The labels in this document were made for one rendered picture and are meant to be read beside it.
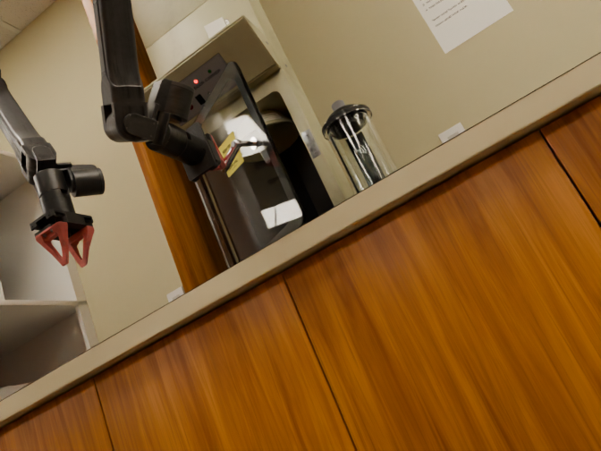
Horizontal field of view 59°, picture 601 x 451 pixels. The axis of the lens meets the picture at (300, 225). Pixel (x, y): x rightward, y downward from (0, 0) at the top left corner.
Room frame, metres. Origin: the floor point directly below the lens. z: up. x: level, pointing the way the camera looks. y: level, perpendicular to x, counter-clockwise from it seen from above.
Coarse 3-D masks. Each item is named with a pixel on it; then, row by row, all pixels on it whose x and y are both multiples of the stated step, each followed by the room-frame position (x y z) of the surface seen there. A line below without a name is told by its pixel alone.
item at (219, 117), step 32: (224, 96) 1.01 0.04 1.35; (224, 128) 1.04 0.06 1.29; (256, 128) 0.97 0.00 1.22; (256, 160) 1.00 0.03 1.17; (224, 192) 1.11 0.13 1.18; (256, 192) 1.03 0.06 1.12; (288, 192) 0.96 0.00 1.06; (224, 224) 1.15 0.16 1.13; (256, 224) 1.07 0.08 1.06; (288, 224) 0.99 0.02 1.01
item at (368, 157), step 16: (336, 112) 0.95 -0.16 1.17; (352, 112) 0.95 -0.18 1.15; (368, 112) 0.98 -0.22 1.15; (336, 128) 0.96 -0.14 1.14; (352, 128) 0.95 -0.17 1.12; (368, 128) 0.96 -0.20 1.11; (336, 144) 0.98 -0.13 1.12; (352, 144) 0.95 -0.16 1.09; (368, 144) 0.95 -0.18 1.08; (384, 144) 0.99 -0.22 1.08; (352, 160) 0.96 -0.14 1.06; (368, 160) 0.95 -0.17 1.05; (384, 160) 0.96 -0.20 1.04; (352, 176) 0.98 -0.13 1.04; (368, 176) 0.95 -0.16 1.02; (384, 176) 0.95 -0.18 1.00
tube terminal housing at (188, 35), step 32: (224, 0) 1.11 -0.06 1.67; (256, 0) 1.17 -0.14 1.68; (192, 32) 1.15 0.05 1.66; (160, 64) 1.19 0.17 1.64; (288, 64) 1.18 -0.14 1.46; (256, 96) 1.12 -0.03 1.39; (288, 96) 1.10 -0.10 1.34; (320, 128) 1.18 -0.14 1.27; (320, 160) 1.10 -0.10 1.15; (352, 192) 1.19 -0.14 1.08
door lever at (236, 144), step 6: (252, 138) 0.98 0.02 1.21; (234, 144) 0.95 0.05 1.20; (240, 144) 0.96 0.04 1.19; (246, 144) 0.97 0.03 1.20; (252, 144) 0.98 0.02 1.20; (228, 150) 0.98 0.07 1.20; (234, 150) 0.97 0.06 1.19; (228, 156) 0.98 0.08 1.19; (234, 156) 0.98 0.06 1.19; (228, 162) 0.99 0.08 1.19; (228, 168) 1.01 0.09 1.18
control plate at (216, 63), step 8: (216, 56) 1.04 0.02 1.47; (208, 64) 1.06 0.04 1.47; (216, 64) 1.06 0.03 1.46; (224, 64) 1.06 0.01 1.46; (192, 72) 1.07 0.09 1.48; (200, 72) 1.07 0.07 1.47; (216, 72) 1.07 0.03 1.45; (184, 80) 1.08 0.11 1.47; (192, 80) 1.08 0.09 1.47; (200, 80) 1.08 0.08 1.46; (208, 80) 1.08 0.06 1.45; (216, 80) 1.08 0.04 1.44; (192, 88) 1.09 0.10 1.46; (200, 88) 1.09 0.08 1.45; (208, 88) 1.10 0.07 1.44; (208, 96) 1.11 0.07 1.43; (192, 104) 1.12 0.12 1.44; (192, 112) 1.14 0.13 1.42
